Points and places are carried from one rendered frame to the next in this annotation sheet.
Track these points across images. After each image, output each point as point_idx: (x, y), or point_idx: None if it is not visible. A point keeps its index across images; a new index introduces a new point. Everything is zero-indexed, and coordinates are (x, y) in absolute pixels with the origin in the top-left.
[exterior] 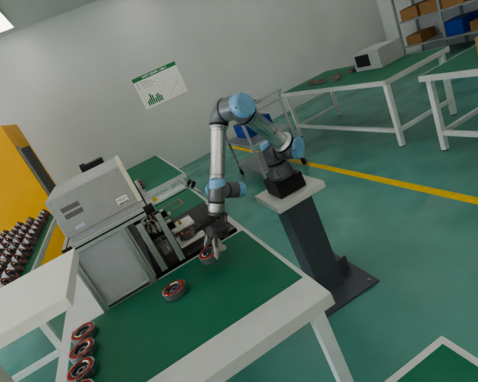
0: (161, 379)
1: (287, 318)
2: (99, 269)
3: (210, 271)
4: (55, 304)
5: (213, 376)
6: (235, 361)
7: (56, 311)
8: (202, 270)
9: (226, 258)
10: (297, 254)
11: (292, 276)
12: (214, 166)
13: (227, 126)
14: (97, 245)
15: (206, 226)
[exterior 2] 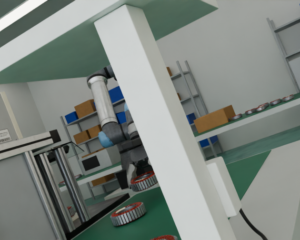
0: (251, 200)
1: None
2: None
3: (151, 201)
4: None
5: None
6: None
7: (212, 1)
8: None
9: (154, 195)
10: None
11: (260, 154)
12: (108, 110)
13: (107, 82)
14: None
15: (139, 143)
